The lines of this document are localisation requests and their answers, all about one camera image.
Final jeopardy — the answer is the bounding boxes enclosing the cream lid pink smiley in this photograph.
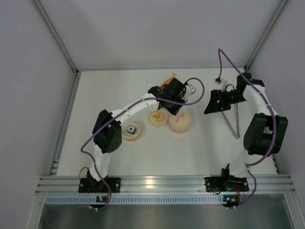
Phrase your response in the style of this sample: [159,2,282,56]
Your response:
[168,110,191,126]

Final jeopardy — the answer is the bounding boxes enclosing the metal serving tongs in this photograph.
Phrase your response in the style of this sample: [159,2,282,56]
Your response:
[221,104,240,140]

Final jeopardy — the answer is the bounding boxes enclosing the black white sushi piece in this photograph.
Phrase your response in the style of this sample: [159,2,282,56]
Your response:
[126,125,137,135]

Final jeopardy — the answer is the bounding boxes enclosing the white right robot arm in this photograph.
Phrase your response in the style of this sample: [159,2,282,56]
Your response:
[204,73,288,185]

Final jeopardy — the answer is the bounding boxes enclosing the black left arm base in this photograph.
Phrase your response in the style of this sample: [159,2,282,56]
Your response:
[78,177,121,193]

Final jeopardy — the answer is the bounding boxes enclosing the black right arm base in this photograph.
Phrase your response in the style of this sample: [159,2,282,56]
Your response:
[204,176,249,194]

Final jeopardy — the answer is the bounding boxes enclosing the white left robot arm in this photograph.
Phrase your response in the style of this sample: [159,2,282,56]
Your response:
[85,78,196,192]

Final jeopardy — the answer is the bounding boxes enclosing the cream lid orange smiley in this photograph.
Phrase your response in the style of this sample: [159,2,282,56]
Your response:
[148,109,169,127]

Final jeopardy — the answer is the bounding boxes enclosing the orange boat-shaped dish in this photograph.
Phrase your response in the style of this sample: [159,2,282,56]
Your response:
[160,73,177,88]

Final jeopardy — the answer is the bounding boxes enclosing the cream bowl orange base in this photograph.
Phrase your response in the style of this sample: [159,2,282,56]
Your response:
[122,121,142,141]

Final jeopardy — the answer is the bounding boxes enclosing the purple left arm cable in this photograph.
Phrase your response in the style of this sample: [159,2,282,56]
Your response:
[81,77,205,210]

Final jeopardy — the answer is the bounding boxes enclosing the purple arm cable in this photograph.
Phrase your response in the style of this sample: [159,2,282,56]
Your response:
[81,77,205,210]
[218,49,278,210]

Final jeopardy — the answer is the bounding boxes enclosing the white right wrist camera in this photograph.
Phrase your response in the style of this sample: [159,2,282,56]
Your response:
[215,78,229,92]

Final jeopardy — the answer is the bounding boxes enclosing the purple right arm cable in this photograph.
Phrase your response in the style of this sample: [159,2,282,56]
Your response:
[218,49,278,210]

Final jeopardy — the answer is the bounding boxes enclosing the right aluminium frame post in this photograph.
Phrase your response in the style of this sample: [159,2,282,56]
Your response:
[244,0,290,72]

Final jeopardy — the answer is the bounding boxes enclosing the aluminium frame post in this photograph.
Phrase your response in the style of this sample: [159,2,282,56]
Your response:
[31,0,79,76]
[244,0,290,72]

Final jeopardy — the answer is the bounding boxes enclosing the grey slotted cable duct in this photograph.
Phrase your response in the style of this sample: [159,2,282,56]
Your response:
[45,195,237,205]

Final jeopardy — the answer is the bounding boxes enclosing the left aluminium frame post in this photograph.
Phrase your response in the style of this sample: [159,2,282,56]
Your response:
[31,0,79,76]

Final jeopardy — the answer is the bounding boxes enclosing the aluminium mounting rail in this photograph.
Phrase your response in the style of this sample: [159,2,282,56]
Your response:
[35,174,295,195]

